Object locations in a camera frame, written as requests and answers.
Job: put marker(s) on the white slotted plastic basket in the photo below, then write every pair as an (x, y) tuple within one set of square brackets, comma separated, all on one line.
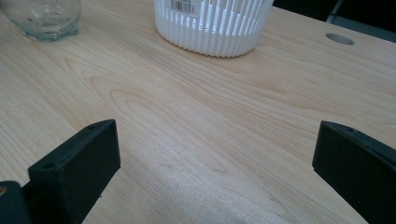
[(214, 31)]

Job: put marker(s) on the clear glass jar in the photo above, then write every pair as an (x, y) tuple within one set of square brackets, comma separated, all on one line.
[(49, 21)]

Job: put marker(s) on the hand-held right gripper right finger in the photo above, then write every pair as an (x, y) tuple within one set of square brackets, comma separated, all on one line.
[(358, 174)]

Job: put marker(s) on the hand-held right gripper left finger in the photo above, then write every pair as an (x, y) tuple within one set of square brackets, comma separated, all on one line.
[(77, 168)]

